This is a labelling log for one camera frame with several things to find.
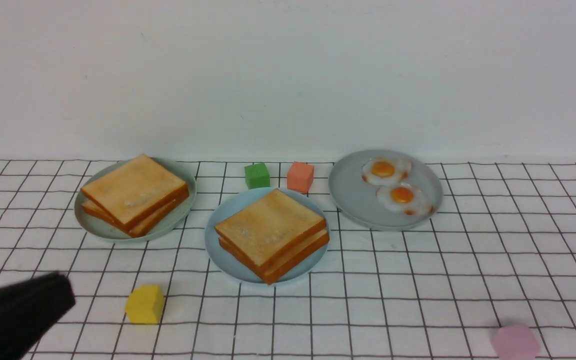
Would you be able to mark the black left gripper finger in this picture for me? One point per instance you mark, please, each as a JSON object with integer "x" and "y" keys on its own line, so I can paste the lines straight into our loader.
{"x": 29, "y": 308}

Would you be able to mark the toast slice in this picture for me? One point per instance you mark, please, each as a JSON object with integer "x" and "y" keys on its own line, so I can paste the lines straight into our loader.
{"x": 268, "y": 225}
{"x": 136, "y": 189}
{"x": 140, "y": 229}
{"x": 286, "y": 262}

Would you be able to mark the pale green bread plate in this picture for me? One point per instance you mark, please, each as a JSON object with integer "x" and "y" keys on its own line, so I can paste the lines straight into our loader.
{"x": 105, "y": 231}

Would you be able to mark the yellow foam cube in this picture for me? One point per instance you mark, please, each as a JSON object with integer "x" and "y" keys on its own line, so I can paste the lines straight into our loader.
{"x": 145, "y": 305}

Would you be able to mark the light blue centre plate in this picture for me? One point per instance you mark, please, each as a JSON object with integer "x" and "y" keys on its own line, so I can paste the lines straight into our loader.
{"x": 218, "y": 250}

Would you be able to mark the green foam cube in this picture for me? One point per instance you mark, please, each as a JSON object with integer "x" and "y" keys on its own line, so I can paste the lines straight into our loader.
{"x": 257, "y": 176}

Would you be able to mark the orange foam cube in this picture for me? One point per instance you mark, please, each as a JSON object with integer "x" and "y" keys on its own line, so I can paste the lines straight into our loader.
{"x": 300, "y": 177}

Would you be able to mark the rear fried egg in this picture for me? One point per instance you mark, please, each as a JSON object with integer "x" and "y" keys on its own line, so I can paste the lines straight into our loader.
{"x": 386, "y": 172}

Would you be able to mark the fried egg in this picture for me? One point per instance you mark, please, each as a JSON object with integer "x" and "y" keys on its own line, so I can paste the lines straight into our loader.
{"x": 386, "y": 172}
{"x": 405, "y": 198}

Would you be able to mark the grey egg plate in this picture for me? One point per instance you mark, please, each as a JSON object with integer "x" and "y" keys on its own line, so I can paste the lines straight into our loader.
{"x": 357, "y": 200}

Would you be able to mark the lower fried egg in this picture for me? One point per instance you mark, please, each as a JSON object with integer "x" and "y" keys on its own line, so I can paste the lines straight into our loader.
{"x": 405, "y": 198}

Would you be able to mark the pink foam cube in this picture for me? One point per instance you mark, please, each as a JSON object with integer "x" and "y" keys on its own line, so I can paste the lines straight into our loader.
{"x": 515, "y": 342}

